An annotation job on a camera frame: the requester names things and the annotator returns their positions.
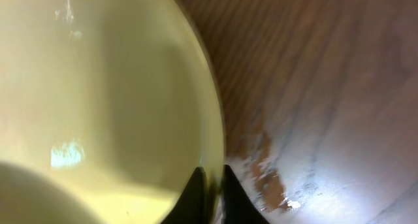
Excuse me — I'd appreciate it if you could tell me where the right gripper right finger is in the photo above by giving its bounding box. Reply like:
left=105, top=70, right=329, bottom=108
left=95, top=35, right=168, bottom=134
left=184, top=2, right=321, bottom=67
left=221, top=165, right=268, bottom=224

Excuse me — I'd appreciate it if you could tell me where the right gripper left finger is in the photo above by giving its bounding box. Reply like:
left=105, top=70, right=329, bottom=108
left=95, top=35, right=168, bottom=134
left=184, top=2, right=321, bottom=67
left=161, top=167, right=208, bottom=224

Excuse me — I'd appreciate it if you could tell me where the yellow plate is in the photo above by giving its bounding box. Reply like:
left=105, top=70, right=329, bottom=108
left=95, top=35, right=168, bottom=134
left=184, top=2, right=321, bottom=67
left=1, top=0, right=224, bottom=223

